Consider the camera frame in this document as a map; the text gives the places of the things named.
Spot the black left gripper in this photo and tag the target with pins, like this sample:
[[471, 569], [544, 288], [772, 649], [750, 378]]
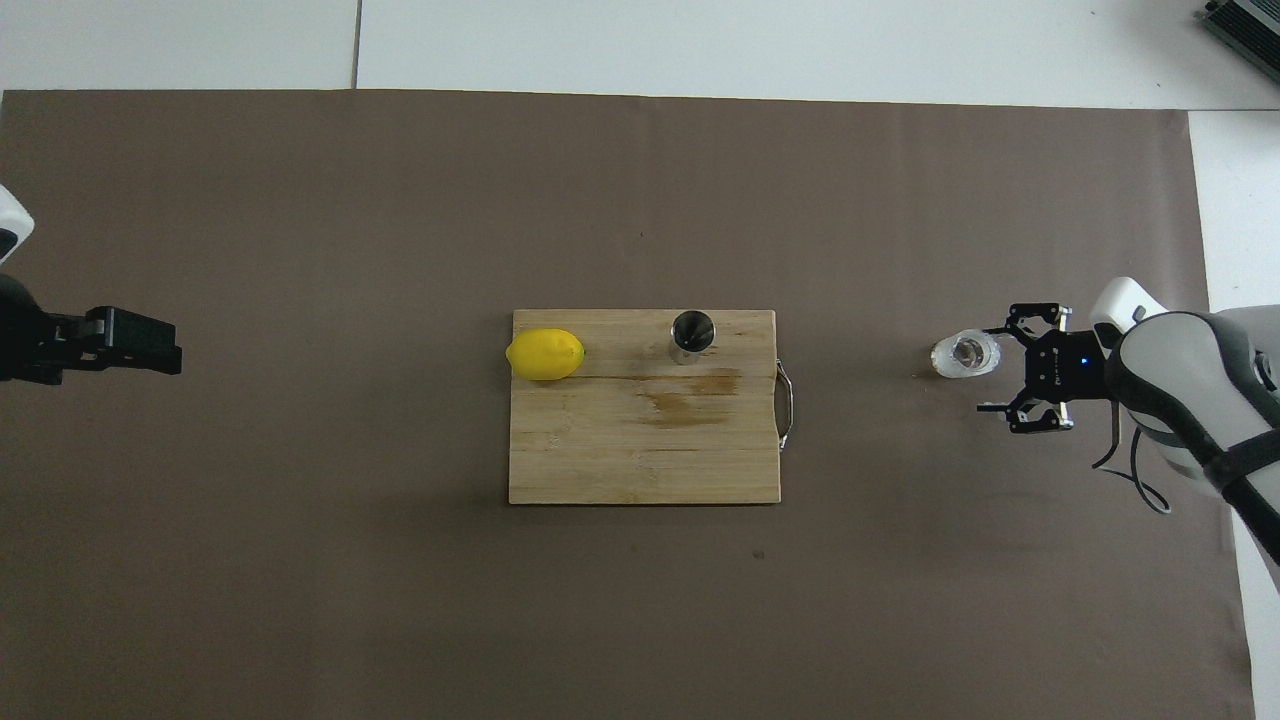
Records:
[[40, 345]]

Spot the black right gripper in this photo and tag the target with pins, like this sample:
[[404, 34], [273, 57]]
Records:
[[1065, 365]]

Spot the small clear glass cup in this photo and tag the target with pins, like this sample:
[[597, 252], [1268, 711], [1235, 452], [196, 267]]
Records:
[[965, 355]]

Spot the steel double jigger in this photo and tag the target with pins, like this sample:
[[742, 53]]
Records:
[[692, 332]]

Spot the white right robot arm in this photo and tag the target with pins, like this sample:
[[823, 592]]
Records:
[[1180, 370]]

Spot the brown paper table mat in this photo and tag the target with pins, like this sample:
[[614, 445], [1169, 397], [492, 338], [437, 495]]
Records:
[[400, 600]]

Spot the grey ribbed metal box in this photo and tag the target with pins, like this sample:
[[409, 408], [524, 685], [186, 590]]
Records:
[[1250, 22]]

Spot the yellow lemon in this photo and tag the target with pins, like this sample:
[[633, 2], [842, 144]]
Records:
[[545, 355]]

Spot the wooden cutting board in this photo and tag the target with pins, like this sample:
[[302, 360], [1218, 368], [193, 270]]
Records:
[[640, 440]]

